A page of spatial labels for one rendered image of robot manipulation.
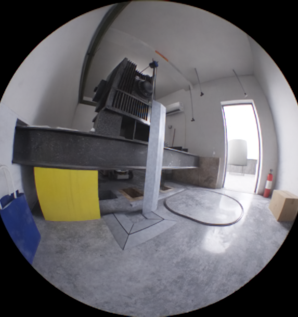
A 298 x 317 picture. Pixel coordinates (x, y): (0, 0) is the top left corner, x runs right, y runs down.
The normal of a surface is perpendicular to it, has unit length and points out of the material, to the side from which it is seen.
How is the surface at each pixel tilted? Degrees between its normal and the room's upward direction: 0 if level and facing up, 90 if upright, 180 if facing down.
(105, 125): 90
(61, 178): 90
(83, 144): 90
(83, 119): 90
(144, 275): 0
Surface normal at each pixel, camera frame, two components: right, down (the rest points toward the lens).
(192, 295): 0.09, -1.00
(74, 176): 0.64, 0.07
